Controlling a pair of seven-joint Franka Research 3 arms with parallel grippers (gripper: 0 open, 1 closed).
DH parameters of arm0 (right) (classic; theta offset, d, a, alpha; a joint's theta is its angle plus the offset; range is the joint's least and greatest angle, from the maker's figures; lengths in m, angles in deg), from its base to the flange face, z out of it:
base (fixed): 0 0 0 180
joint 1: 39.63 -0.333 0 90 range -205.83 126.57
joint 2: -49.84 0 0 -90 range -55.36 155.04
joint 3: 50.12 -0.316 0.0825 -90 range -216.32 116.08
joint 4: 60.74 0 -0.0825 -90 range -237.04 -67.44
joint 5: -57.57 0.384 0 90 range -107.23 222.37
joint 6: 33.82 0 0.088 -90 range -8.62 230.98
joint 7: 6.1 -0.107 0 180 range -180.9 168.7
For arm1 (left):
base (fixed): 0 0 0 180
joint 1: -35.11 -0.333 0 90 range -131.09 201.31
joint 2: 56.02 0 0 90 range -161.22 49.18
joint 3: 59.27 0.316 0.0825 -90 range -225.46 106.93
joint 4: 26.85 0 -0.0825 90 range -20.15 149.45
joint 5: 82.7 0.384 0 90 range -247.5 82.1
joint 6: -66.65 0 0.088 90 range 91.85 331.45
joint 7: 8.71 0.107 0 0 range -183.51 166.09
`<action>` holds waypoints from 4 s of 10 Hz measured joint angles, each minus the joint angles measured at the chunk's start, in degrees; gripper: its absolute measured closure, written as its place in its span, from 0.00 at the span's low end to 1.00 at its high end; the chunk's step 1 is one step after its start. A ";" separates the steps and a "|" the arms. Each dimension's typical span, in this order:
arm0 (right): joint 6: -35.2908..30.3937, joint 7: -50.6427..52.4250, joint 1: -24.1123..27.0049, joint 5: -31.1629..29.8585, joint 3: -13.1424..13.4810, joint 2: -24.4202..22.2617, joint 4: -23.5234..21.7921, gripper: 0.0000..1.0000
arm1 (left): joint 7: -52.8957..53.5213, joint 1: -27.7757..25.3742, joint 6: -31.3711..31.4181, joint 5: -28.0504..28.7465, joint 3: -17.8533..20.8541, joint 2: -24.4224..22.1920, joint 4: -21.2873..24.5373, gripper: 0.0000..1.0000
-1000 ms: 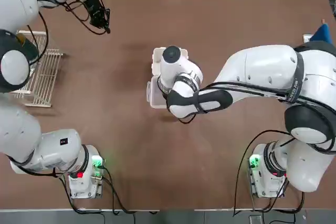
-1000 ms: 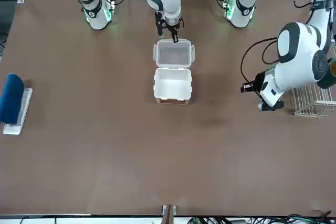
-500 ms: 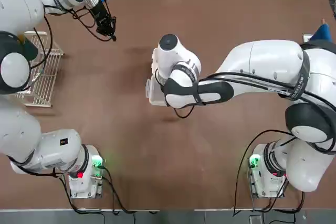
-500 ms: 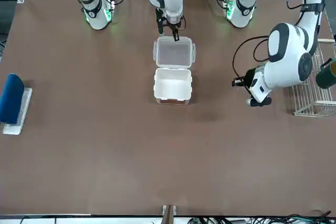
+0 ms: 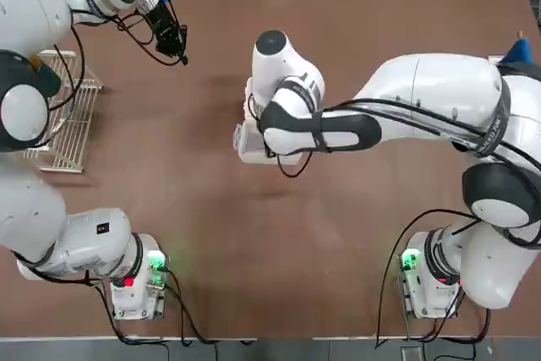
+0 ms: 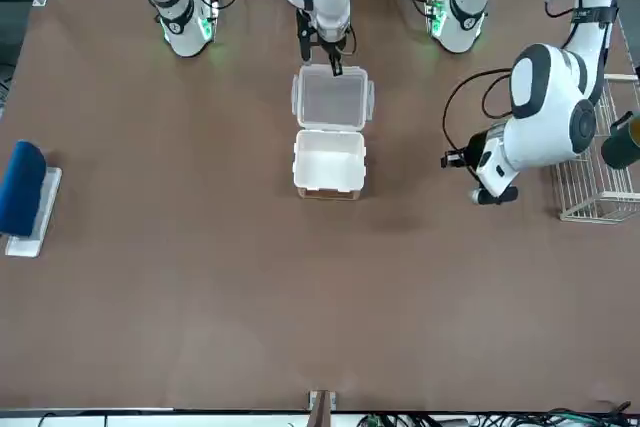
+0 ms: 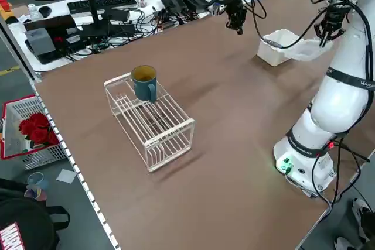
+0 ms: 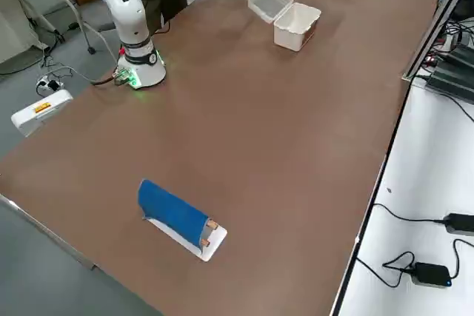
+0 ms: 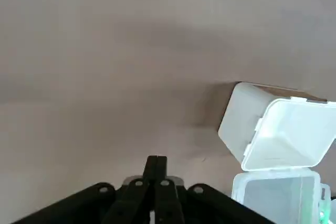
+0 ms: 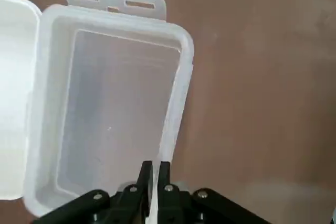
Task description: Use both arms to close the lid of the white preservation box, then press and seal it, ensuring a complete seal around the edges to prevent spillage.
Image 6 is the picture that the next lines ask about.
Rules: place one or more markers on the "white preservation box with lid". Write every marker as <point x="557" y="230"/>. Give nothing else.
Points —
<point x="327" y="167"/>

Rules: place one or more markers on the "white rectangular tray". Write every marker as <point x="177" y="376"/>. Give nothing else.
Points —
<point x="25" y="247"/>

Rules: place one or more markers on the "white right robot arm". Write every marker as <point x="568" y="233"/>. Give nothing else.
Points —
<point x="330" y="2"/>

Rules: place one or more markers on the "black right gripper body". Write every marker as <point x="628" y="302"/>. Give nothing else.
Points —
<point x="334" y="41"/>

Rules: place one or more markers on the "aluminium frame post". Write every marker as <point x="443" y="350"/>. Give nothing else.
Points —
<point x="322" y="407"/>

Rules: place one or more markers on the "blue cloth roll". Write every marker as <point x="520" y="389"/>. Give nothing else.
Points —
<point x="22" y="187"/>

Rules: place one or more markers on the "dark green cylinder cup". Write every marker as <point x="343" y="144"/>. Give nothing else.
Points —
<point x="620" y="147"/>

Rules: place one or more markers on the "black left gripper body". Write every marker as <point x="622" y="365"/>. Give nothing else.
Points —
<point x="477" y="149"/>

